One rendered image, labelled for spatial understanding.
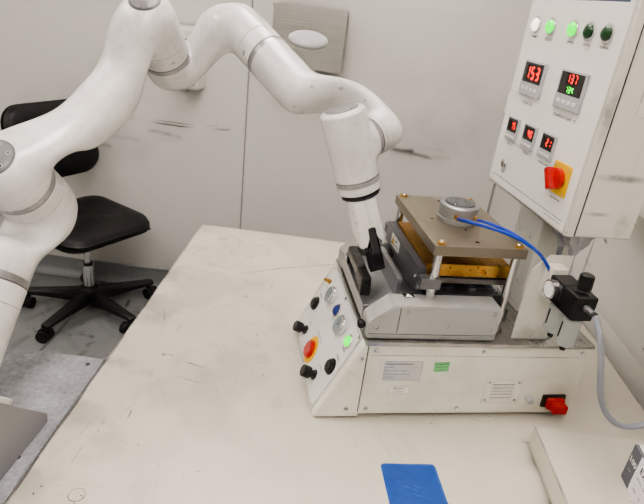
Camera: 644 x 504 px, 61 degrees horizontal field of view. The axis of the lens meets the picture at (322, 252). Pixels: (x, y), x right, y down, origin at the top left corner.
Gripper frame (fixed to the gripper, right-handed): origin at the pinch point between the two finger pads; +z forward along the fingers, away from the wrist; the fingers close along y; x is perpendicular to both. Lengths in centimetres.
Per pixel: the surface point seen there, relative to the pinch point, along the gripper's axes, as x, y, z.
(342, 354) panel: -11.6, 12.8, 10.8
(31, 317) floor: -145, -134, 55
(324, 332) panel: -14.0, 0.6, 13.2
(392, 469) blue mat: -8.6, 29.9, 24.6
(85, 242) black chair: -100, -118, 21
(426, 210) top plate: 13.1, -4.2, -5.8
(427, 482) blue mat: -3.4, 32.9, 26.5
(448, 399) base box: 6.2, 17.0, 25.1
